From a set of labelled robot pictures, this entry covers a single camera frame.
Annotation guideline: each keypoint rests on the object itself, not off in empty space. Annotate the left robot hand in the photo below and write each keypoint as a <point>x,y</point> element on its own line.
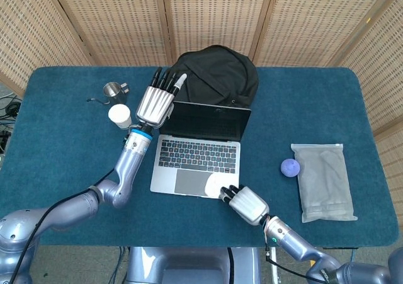
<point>155,104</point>

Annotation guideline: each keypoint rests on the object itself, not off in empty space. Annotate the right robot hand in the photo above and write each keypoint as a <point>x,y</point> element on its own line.
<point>248,203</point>

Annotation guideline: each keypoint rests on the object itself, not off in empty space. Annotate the silver laptop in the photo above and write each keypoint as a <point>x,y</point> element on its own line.
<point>195,155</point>

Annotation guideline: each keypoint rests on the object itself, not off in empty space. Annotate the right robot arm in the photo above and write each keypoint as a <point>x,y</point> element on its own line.
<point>299,243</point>

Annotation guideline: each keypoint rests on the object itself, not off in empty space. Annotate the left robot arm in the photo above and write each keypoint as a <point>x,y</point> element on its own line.
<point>126,173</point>

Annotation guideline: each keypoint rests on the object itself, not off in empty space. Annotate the white paper cup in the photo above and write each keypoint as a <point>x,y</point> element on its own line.
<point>119,115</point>

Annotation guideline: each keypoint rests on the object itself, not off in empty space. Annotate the steel gooseneck pitcher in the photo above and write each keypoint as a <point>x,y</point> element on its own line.
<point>113,92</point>

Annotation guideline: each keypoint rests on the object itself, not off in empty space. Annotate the purple ball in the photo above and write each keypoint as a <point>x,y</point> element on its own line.
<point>290,168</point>

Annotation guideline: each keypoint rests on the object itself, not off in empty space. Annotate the black backpack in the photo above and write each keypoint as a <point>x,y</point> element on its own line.
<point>220,73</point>

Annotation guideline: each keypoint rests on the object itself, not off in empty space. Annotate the clear zip bag grey cloth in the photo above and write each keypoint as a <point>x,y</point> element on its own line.
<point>324,183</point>

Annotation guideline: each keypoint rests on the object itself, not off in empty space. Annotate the grey robot torso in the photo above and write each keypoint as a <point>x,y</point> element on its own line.
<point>189,265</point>

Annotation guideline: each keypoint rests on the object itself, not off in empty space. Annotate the woven folding screen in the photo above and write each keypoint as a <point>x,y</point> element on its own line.
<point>119,22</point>

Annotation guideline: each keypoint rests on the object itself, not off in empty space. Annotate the blue carpet table cover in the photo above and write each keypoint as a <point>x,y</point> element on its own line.
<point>78,158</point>

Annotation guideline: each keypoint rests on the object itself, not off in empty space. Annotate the black round floor plug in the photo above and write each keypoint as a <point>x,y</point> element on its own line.
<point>12,109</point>

